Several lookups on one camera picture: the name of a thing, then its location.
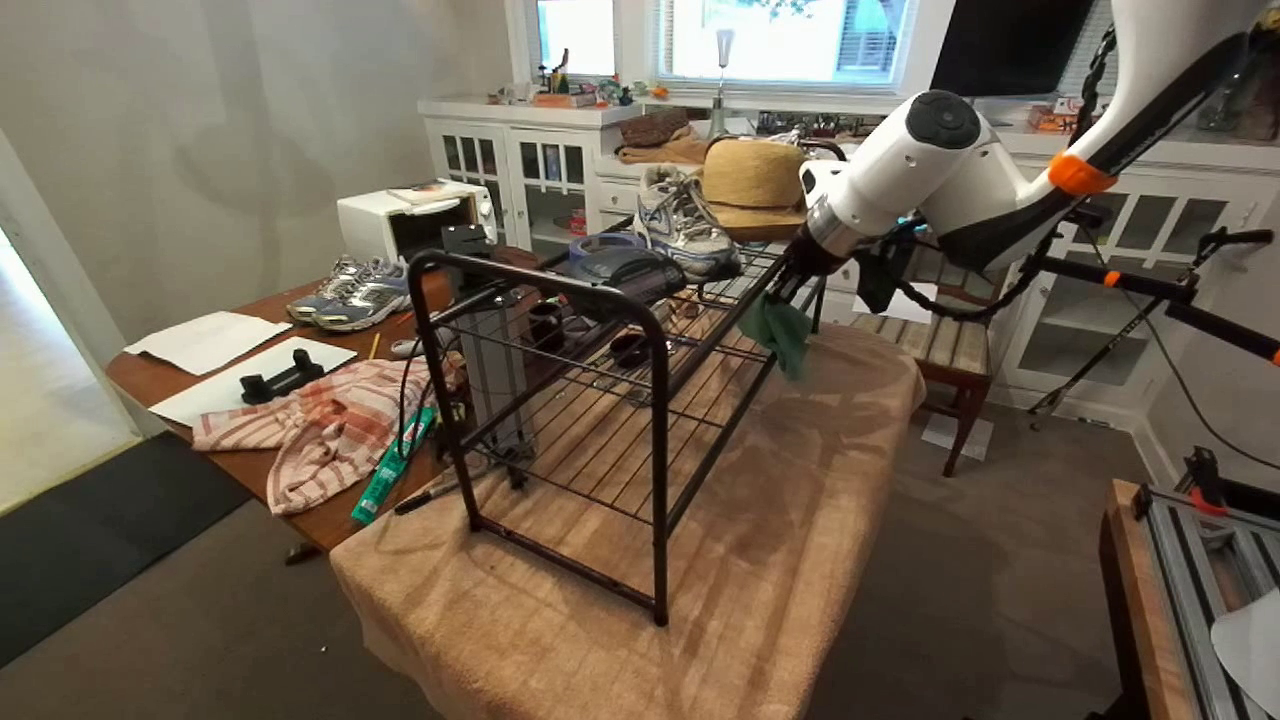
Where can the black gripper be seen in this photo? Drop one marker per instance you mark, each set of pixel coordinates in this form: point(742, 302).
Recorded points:
point(823, 267)

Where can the green towel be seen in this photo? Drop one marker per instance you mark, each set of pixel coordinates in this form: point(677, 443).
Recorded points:
point(782, 335)

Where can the grey white sneaker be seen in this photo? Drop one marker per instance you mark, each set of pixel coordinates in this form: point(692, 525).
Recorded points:
point(685, 226)

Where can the black metal shoe rack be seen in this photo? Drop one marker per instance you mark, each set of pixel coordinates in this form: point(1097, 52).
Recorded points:
point(661, 443)

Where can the grey blue running sneaker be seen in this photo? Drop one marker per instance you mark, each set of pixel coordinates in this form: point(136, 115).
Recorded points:
point(324, 299)
point(375, 305)

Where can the straw hat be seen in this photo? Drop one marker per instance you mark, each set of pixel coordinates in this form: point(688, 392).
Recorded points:
point(753, 183)

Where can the small dark cup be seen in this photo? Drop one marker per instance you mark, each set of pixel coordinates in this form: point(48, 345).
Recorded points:
point(631, 350)
point(547, 327)

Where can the dark blue cap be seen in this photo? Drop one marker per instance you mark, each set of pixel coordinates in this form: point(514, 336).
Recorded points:
point(622, 272)

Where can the brown wooden chair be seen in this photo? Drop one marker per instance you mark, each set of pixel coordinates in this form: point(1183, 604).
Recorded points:
point(962, 355)

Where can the dark brown hat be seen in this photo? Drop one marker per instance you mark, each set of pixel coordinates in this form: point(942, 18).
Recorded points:
point(654, 125)

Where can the white glass-door cabinet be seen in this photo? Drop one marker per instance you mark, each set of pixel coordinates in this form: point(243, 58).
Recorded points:
point(563, 166)

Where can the grey radiator heater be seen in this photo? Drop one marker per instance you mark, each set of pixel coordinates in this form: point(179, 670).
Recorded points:
point(488, 382)

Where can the black flat screen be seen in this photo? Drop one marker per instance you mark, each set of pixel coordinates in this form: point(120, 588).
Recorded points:
point(1007, 45)

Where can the black tripod with orange clips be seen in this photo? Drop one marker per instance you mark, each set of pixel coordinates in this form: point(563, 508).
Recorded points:
point(1186, 302)

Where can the white printer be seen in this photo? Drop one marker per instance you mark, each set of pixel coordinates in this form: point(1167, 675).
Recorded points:
point(402, 213)

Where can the teal hand tool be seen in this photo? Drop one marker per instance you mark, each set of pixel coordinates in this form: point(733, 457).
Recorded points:
point(387, 473)

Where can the pink striped shirt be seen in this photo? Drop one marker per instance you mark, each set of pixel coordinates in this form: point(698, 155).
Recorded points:
point(332, 424)

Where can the black dumbbell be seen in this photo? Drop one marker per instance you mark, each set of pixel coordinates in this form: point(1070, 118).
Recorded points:
point(281, 377)

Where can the white round sheet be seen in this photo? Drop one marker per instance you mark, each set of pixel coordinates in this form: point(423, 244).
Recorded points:
point(1255, 652)

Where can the white paper sheet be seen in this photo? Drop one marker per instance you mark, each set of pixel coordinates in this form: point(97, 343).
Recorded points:
point(212, 392)
point(206, 343)

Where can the brown wooden table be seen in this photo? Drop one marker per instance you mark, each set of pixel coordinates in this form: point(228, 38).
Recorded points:
point(145, 382)

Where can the black floor mat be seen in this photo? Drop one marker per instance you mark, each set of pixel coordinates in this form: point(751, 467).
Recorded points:
point(93, 534)

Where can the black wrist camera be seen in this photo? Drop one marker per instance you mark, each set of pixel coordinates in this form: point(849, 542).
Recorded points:
point(884, 272)

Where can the wooden bench with teal frame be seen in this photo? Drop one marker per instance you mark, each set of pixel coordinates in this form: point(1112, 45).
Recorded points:
point(1134, 600)

